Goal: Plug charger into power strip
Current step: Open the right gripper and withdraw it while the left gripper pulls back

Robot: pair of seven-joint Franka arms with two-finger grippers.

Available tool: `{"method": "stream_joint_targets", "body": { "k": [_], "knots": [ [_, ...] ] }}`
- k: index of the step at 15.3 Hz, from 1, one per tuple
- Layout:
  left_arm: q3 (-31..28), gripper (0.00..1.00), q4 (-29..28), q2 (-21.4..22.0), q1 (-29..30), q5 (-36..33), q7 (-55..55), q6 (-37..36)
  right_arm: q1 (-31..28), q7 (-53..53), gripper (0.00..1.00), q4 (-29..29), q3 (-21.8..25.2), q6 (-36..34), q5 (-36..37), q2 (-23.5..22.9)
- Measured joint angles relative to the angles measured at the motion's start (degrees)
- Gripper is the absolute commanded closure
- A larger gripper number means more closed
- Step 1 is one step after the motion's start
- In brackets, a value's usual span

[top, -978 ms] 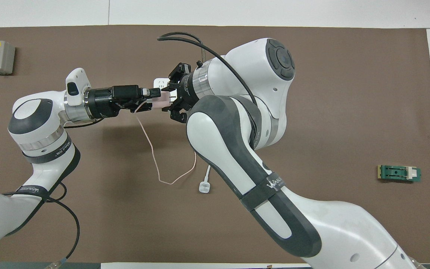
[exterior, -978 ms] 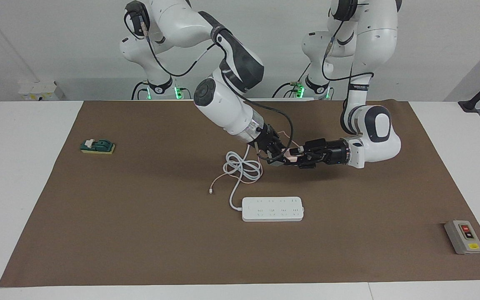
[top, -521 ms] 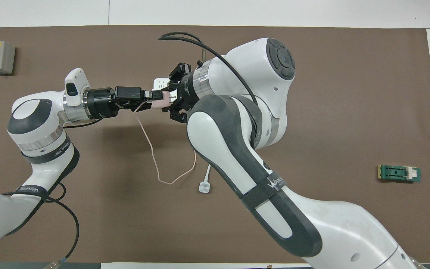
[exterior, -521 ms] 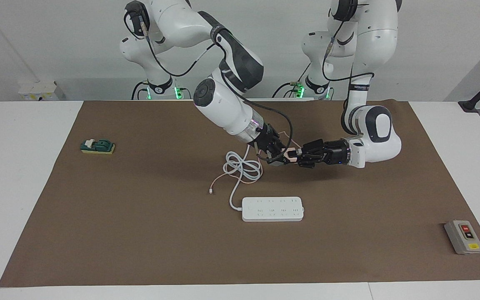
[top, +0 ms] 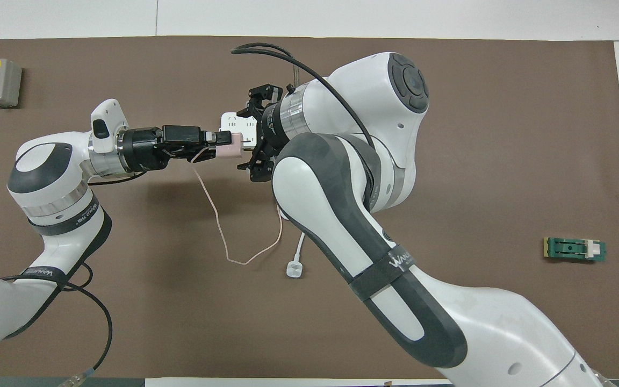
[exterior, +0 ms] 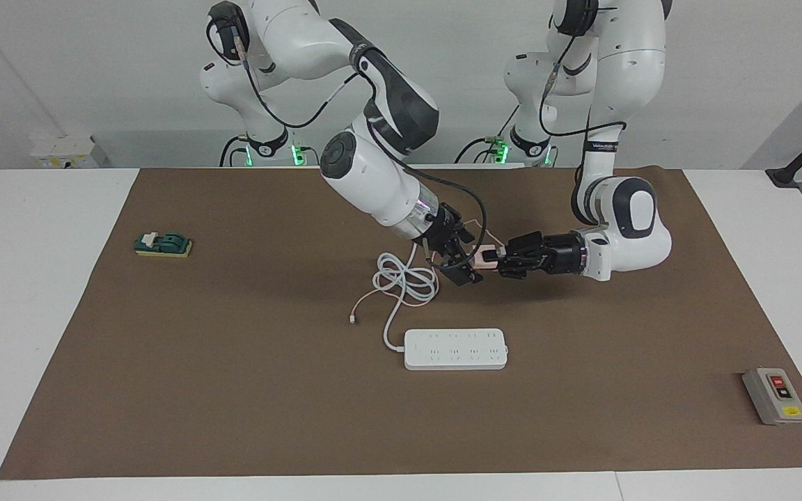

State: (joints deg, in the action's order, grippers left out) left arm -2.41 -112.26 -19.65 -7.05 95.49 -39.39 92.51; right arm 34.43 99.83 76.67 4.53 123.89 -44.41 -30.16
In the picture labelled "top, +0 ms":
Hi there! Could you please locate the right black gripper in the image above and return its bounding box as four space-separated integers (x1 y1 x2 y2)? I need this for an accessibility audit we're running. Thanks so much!
236 83 289 184

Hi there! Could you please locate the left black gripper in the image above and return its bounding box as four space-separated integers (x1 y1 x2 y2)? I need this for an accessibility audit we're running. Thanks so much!
118 125 235 173

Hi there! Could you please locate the pink charger adapter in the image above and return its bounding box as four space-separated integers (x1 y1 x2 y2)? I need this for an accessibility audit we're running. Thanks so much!
214 132 244 159

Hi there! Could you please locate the pink charging cable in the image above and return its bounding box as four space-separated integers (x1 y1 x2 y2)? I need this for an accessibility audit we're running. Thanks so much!
191 152 284 266

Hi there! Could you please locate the white power strip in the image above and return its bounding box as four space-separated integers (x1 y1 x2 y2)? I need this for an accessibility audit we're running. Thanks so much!
219 111 259 148

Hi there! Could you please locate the brown table mat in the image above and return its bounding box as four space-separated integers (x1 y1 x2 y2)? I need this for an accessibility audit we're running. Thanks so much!
0 35 619 380

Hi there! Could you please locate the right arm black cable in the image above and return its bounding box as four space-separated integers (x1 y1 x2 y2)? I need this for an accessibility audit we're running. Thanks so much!
231 43 377 202

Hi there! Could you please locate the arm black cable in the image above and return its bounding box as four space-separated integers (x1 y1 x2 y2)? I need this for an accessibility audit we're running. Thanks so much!
1 171 146 385
231 43 377 202

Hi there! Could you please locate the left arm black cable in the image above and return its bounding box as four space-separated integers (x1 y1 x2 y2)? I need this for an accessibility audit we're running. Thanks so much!
1 171 146 385

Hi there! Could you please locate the green knife switch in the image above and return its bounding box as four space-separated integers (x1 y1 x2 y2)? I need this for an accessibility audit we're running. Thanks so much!
543 236 607 264

